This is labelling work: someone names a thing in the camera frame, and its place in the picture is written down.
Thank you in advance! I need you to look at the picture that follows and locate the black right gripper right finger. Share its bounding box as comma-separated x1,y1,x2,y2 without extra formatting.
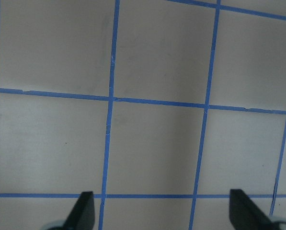
229,189,276,230

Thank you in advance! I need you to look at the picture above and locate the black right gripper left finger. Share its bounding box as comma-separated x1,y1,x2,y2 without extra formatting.
62,191,95,230

